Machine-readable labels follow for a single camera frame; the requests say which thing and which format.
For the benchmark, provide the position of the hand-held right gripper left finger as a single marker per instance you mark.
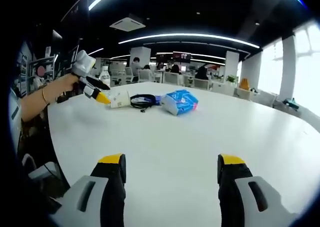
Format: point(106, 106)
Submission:
point(112, 187)

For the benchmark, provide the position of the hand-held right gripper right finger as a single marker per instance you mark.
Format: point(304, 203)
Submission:
point(230, 187)

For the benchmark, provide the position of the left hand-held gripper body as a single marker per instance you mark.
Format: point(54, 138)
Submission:
point(83, 63)

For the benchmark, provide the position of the clear plastic water bottle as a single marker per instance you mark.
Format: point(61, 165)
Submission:
point(105, 75)

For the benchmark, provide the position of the white paper cup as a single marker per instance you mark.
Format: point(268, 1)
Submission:
point(120, 100)

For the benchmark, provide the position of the blue tissue pack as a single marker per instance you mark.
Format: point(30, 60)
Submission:
point(180, 102)

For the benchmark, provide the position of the metal shelf rack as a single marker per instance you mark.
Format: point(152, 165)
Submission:
point(47, 67)

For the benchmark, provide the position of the ceiling air vent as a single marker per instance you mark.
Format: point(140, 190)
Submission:
point(127, 24)

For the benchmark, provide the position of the row of white office chairs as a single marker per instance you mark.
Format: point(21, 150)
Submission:
point(170, 78)

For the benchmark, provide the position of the white table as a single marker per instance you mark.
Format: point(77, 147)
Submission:
point(175, 137)

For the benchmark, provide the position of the hanging red display screen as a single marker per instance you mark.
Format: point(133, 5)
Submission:
point(182, 56)

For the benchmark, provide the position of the white low cabinet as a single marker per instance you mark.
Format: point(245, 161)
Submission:
point(225, 89)

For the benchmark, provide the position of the dark green object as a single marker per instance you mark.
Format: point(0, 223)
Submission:
point(291, 104)

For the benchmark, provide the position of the orange bag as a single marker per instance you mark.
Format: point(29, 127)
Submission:
point(244, 83)

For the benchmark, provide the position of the green potted plant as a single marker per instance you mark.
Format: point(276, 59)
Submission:
point(232, 79)

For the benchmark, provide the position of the large window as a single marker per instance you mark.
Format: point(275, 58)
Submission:
point(305, 69)

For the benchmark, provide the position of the blue white wall poster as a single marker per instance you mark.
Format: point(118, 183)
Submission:
point(23, 67)

